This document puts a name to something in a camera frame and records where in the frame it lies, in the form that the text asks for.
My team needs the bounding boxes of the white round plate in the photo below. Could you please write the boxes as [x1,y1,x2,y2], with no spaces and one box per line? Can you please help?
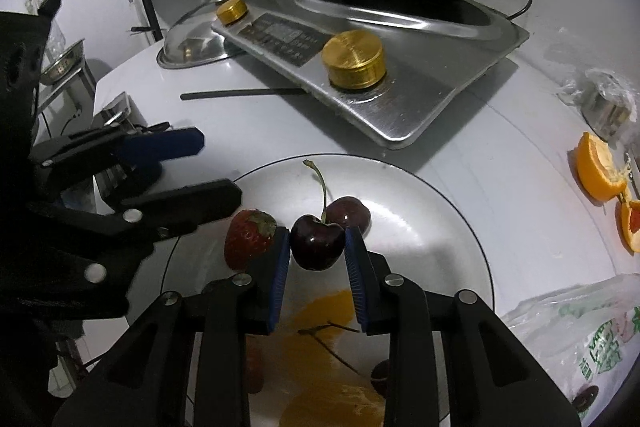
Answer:
[160,153,496,427]

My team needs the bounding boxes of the clear printed plastic bag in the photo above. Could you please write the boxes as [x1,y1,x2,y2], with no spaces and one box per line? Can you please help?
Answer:
[500,274,640,427]

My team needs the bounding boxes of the orange peel with red flesh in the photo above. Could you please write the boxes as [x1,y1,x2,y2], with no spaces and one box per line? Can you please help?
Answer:
[619,197,640,254]

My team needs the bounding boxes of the steel colander bowl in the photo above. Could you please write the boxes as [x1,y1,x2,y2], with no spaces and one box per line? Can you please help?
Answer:
[40,39,86,85]

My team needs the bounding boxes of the single orange segment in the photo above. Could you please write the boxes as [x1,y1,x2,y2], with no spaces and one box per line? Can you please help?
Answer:
[291,289,361,358]

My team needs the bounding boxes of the orange peel half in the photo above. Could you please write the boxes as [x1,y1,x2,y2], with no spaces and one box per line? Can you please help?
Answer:
[574,132,630,202]

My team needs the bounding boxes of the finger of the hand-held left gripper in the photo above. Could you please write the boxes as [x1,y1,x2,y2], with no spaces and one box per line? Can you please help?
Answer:
[29,178,244,319]
[29,122,206,198]

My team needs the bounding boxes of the small gold cooker knob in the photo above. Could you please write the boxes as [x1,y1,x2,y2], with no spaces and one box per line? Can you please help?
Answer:
[216,0,249,26]

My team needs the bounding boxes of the joined orange segments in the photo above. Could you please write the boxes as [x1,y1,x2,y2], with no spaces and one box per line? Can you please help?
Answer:
[280,379,388,427]

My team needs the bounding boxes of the dark cherry with stem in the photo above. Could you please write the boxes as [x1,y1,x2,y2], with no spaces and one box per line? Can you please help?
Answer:
[289,159,347,272]

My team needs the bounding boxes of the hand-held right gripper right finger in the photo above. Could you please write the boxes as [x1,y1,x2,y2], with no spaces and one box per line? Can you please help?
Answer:
[344,226,583,427]

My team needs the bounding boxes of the steel wok lid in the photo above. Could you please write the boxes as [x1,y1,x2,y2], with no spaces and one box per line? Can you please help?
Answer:
[156,0,246,70]

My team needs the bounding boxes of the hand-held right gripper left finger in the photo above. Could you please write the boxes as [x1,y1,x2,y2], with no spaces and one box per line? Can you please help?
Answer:
[52,227,292,427]

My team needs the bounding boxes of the black chopstick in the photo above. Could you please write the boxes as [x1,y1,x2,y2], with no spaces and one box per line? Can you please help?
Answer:
[180,88,308,102]

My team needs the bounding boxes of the large gold cooker knob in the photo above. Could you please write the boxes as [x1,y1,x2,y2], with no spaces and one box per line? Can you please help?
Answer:
[321,32,387,90]

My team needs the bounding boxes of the steel induction cooker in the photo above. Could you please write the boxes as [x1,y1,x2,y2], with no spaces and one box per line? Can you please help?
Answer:
[210,0,531,150]

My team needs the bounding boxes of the silver phone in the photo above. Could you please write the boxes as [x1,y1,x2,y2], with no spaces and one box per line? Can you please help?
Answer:
[92,92,135,128]

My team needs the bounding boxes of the crumpled clear plastic wrap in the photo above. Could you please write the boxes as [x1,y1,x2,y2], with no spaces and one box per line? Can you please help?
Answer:
[557,69,640,142]

